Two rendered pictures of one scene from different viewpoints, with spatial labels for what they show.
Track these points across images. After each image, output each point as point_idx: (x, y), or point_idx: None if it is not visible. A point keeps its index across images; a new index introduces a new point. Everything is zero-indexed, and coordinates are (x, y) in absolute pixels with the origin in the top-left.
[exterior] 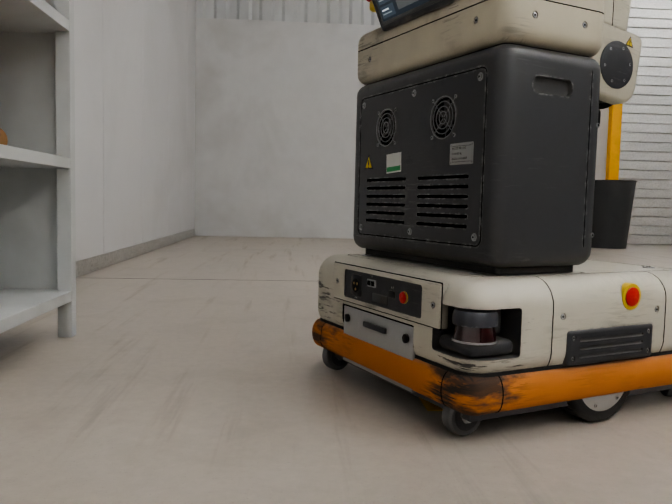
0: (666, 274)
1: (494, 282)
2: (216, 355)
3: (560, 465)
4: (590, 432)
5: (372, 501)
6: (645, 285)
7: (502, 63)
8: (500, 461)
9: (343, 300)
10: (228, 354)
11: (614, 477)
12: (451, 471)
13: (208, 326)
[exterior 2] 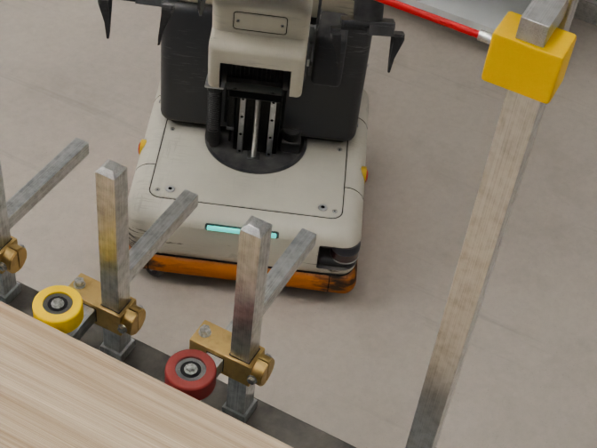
0: (142, 173)
1: None
2: (417, 120)
3: (123, 143)
4: None
5: (147, 77)
6: (141, 155)
7: None
8: (144, 129)
9: None
10: (416, 126)
11: (98, 149)
12: (149, 109)
13: (537, 153)
